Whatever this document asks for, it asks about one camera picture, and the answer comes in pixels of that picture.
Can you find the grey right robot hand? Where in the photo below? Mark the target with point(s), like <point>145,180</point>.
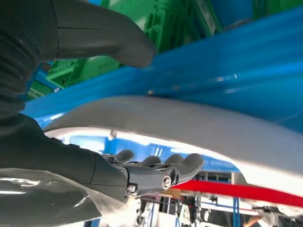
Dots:
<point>59,163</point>

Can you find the green plastic crate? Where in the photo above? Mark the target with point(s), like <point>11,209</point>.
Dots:
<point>165,22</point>

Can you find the blue metal shelf rack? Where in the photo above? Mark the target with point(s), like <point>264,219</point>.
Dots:
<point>213,72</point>

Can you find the red barrier tape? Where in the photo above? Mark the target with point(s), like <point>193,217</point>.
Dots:
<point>236,190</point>

